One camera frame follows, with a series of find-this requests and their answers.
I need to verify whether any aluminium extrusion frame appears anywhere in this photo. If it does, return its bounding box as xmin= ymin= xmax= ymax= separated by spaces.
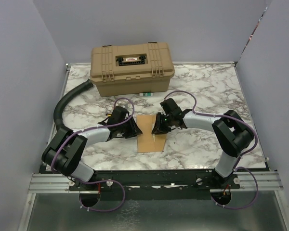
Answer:
xmin=16 ymin=63 xmax=72 ymax=231

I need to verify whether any tan plastic toolbox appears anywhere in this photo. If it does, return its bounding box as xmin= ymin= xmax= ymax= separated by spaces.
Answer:
xmin=90 ymin=42 xmax=175 ymax=97

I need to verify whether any black corrugated hose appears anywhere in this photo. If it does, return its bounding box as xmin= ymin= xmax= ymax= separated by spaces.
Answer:
xmin=53 ymin=79 xmax=94 ymax=132

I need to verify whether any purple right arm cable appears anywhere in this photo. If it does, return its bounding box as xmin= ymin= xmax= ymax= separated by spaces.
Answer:
xmin=163 ymin=90 xmax=260 ymax=209

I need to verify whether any brown paper envelope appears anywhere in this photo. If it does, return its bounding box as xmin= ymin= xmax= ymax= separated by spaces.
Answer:
xmin=136 ymin=115 xmax=167 ymax=153

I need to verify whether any white green glue stick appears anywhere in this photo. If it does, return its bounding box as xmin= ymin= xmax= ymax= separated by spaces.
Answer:
xmin=139 ymin=92 xmax=154 ymax=97

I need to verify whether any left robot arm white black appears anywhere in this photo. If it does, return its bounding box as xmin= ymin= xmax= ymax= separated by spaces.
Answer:
xmin=41 ymin=106 xmax=142 ymax=190

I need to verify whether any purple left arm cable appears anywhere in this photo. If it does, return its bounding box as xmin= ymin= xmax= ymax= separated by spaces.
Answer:
xmin=50 ymin=97 xmax=135 ymax=212

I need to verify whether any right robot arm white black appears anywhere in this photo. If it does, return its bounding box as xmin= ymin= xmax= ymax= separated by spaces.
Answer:
xmin=151 ymin=98 xmax=258 ymax=188

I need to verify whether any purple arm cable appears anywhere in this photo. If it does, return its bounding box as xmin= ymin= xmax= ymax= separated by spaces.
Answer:
xmin=50 ymin=97 xmax=135 ymax=212
xmin=163 ymin=90 xmax=260 ymax=209

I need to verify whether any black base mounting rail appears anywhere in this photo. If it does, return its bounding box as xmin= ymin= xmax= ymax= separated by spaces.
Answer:
xmin=65 ymin=169 xmax=240 ymax=203

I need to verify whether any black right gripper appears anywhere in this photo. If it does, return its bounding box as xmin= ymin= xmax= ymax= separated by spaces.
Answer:
xmin=152 ymin=112 xmax=174 ymax=134

